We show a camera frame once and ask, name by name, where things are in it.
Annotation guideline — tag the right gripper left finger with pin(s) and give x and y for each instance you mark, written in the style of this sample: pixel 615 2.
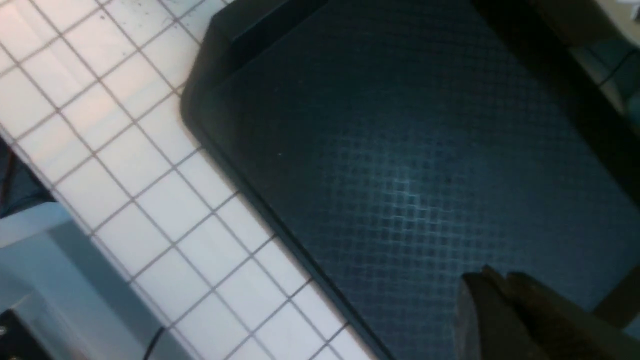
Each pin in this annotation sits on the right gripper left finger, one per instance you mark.
pixel 486 325

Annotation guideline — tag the black plastic serving tray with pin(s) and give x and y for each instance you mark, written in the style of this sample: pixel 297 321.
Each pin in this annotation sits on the black plastic serving tray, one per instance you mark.
pixel 394 145

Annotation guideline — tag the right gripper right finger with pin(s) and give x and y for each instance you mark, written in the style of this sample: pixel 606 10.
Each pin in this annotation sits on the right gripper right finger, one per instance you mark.
pixel 559 327

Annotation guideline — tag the blue plastic chopstick bin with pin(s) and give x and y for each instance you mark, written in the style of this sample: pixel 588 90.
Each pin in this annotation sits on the blue plastic chopstick bin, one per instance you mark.
pixel 614 66

